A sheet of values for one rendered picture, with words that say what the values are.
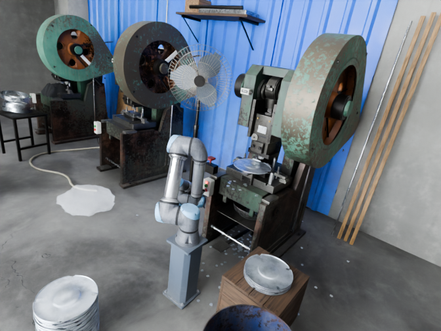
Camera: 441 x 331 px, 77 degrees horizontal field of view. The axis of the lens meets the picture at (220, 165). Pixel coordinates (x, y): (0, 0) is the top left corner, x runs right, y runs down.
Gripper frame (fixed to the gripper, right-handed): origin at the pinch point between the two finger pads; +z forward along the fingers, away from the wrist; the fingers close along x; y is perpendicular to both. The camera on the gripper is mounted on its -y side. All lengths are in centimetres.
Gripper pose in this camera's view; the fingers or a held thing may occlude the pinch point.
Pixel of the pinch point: (204, 190)
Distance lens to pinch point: 216.3
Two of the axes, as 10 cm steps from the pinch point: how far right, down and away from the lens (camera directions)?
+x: 7.6, 3.4, -5.6
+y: -4.3, 9.0, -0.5
